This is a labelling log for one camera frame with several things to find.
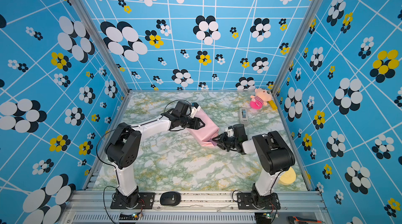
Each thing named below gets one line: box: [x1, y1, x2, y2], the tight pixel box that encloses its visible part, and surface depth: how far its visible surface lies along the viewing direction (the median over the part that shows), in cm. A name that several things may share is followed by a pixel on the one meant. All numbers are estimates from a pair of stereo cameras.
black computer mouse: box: [159, 191, 182, 207], surface depth 75 cm
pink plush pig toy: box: [249, 87, 273, 110], surface depth 110 cm
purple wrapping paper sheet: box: [186, 108, 220, 147], surface depth 92 cm
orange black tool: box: [287, 216, 323, 224], surface depth 69 cm
